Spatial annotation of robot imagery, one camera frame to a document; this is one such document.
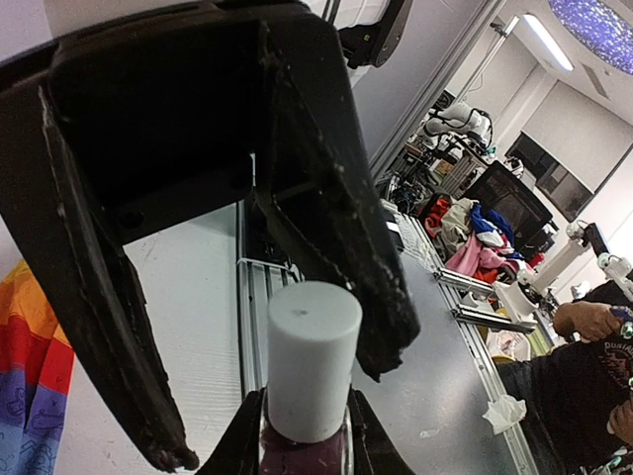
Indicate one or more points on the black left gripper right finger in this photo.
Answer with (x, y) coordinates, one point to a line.
(373, 450)

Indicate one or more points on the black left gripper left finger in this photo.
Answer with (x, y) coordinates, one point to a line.
(237, 451)

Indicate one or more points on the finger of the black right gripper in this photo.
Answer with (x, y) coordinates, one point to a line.
(314, 188)
(88, 280)

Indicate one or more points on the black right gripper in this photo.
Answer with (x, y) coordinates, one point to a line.
(160, 111)

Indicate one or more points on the purple nail polish bottle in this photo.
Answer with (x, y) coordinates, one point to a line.
(279, 455)

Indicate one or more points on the white cap nail brush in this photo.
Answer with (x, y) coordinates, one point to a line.
(312, 333)

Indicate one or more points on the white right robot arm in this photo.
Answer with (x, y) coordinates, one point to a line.
(371, 29)

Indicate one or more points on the crumpled white tissue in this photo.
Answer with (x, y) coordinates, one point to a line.
(505, 413)

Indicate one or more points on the pile of colourful clothes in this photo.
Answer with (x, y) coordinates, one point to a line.
(471, 241)

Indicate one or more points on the rainbow striped jacket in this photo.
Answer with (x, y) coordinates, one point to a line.
(36, 368)

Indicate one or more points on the black computer monitor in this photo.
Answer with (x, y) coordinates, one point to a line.
(498, 189)

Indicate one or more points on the seated person dark shirt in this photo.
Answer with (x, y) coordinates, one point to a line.
(578, 397)

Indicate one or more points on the aluminium front rail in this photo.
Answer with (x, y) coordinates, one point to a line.
(256, 281)

